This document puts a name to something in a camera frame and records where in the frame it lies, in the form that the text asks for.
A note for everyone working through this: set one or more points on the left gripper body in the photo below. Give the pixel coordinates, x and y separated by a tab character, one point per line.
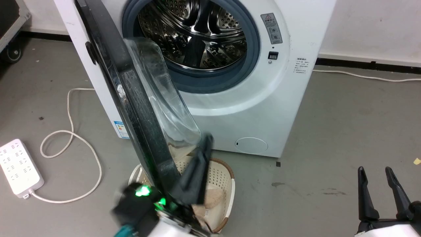
138	207

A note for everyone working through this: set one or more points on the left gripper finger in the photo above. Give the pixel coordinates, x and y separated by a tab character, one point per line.
195	174

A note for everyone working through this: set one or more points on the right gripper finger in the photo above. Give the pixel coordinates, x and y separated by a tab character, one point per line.
398	194
365	197

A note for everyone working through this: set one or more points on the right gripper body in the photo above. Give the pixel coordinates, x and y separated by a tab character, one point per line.
398	227

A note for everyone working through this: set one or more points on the black glass washing machine door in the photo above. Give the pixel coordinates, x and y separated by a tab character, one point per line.
138	108

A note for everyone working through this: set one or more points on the white front-load washing machine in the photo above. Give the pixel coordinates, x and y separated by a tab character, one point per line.
263	108

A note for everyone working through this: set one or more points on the black door latch socket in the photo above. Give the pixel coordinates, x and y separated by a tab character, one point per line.
273	55

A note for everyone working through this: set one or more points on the grey rubber door gasket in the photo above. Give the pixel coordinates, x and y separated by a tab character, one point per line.
253	42

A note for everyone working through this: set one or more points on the steel washing machine drum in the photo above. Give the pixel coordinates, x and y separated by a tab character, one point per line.
197	19

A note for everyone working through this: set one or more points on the beige plastic laundry basket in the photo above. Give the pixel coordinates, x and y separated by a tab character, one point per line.
221	174

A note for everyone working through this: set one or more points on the beige cloth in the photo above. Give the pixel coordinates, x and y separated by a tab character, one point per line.
212	198

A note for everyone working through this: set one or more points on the yellow paper scrap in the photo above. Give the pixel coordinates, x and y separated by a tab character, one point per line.
417	161

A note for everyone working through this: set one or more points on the round white filter cover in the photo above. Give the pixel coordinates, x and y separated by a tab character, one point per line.
251	145

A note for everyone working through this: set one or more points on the blue energy label sticker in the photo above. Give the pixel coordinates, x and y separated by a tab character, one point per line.
121	130

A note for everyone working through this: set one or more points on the white power strip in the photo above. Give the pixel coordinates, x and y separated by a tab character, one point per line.
18	168

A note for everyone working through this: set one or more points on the grey warning sticker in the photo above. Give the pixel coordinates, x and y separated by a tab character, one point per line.
271	29

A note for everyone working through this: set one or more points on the black caster wheel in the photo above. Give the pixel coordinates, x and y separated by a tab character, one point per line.
13	52

